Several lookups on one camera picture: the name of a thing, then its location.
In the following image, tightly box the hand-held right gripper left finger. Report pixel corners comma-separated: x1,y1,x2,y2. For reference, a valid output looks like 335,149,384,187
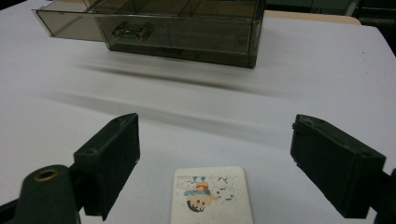
73,112,141,221

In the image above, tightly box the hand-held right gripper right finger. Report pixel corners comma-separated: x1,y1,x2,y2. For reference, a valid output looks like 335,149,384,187
290,114,387,219

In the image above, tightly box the white cartoon print card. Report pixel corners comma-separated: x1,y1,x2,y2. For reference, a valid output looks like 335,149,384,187
169,165,255,224

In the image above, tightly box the smoky transparent drawer organizer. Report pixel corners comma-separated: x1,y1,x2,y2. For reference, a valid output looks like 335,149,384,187
83,0,266,69

